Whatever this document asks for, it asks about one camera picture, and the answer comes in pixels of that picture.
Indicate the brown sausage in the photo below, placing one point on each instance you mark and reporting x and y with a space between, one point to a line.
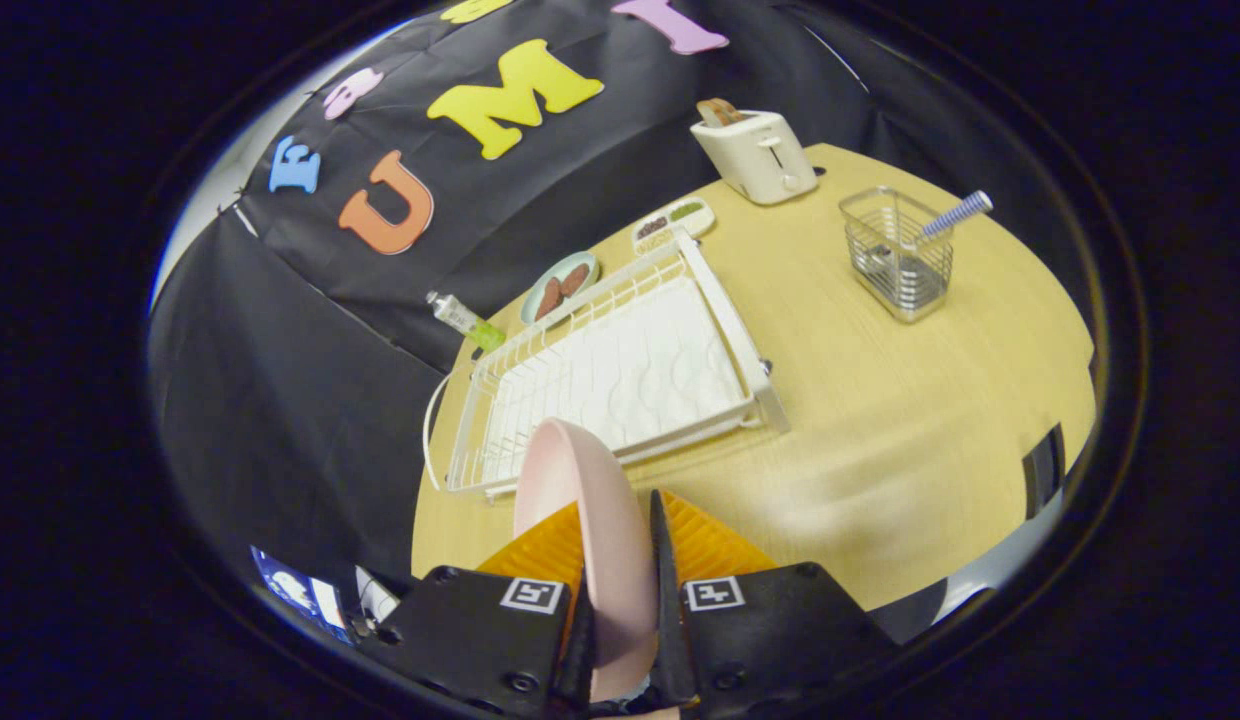
575 280
548 298

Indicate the clear bottle with green liquid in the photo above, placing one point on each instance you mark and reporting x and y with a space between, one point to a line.
465 320

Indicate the pale green plate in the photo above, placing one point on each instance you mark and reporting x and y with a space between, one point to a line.
540 285

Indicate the brown toast slice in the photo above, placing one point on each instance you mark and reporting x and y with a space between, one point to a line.
720 110

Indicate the white divided snack tray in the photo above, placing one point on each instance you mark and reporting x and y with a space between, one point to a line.
675 222

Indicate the white toaster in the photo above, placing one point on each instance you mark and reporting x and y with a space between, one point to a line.
760 160

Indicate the blue white printed item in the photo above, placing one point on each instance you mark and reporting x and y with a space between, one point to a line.
300 590

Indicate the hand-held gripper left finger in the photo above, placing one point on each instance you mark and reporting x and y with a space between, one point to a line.
470 630

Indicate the pink plate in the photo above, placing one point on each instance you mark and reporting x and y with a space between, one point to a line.
600 520

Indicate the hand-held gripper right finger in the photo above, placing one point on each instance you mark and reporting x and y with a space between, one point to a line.
760 630

